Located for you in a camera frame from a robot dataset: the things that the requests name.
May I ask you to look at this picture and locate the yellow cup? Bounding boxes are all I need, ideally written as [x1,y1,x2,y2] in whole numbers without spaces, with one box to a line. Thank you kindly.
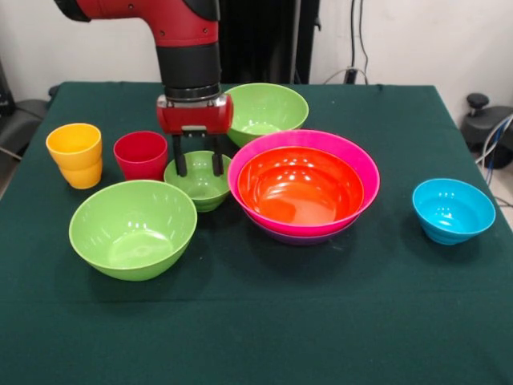
[45,123,103,190]

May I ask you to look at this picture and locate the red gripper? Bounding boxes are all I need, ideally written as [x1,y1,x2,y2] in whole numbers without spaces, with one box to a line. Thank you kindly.
[156,94,235,178]

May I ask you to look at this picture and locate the large green bowl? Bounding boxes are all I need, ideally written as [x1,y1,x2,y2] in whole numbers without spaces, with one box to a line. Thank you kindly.
[68,180,198,282]

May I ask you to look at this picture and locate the medium green bowl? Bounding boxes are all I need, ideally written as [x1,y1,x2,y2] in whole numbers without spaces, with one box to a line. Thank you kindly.
[224,82,310,148]

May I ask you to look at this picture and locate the black chair with round knob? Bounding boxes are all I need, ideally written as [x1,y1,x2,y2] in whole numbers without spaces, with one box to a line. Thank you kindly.
[460,92,513,169]

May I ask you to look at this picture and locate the orange bowl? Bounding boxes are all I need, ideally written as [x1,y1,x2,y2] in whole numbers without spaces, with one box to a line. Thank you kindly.
[236,146,366,226]

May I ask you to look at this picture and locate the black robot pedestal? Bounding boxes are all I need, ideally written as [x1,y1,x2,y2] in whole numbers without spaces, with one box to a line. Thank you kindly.
[218,0,321,85]

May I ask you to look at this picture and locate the dark green tablecloth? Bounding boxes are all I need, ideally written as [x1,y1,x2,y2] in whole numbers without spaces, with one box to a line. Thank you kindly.
[0,82,513,385]

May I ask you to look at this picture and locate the small blue bowl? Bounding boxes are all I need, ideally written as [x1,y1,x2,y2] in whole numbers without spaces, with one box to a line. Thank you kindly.
[412,178,497,245]

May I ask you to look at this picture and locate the small ribbed green bowl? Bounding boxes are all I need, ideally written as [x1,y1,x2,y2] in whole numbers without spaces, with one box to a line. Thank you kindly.
[163,150,232,213]

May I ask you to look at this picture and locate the blue and white cable bundle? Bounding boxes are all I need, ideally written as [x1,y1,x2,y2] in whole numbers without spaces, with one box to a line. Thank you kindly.
[475,114,513,169]

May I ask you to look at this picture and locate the red cup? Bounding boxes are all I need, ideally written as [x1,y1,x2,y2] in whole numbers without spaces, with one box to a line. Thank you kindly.
[113,131,168,182]

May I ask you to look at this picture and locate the pink bowl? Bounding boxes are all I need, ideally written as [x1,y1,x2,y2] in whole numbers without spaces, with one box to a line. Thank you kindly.
[227,128,382,237]

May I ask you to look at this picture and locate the black wall cable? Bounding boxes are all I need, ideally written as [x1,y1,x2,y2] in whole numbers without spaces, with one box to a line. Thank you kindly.
[350,0,370,84]

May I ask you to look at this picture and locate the black office chair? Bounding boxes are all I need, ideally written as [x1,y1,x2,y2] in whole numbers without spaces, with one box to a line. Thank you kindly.
[0,59,59,161]

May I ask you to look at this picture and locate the purple bowl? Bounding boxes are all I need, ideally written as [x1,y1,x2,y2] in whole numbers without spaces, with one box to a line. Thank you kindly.
[256,222,357,247]

